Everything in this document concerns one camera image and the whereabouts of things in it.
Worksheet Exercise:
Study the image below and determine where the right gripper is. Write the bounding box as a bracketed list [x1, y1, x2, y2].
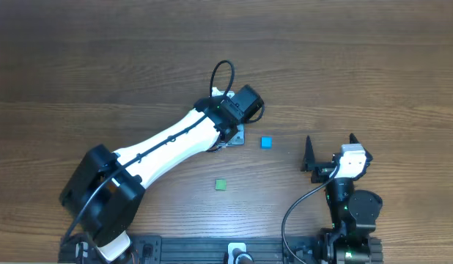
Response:
[301, 132, 375, 184]

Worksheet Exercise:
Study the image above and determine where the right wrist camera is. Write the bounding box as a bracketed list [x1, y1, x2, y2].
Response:
[335, 144, 369, 180]

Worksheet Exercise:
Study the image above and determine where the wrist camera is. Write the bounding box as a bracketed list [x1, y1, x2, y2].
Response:
[335, 144, 369, 180]
[210, 87, 235, 99]

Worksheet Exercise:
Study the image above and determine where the black cable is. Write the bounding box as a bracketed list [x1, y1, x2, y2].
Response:
[281, 164, 340, 260]
[61, 59, 266, 247]

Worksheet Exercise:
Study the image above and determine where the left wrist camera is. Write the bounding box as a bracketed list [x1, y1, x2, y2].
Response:
[210, 87, 235, 99]

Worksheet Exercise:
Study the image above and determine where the mounting rail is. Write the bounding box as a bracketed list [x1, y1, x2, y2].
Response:
[59, 234, 383, 264]

